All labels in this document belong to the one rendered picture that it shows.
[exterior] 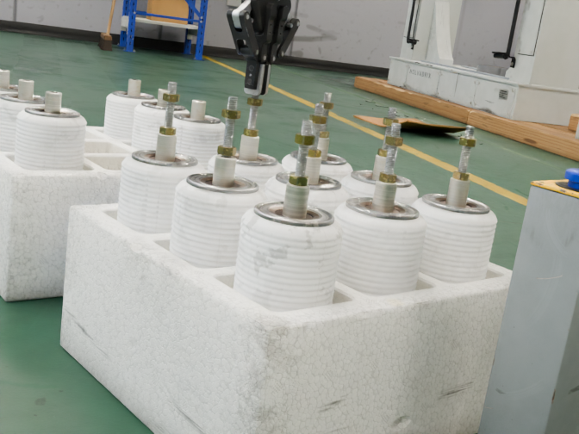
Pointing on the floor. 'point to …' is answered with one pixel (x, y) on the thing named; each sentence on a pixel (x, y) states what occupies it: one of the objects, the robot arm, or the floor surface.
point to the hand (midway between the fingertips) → (257, 78)
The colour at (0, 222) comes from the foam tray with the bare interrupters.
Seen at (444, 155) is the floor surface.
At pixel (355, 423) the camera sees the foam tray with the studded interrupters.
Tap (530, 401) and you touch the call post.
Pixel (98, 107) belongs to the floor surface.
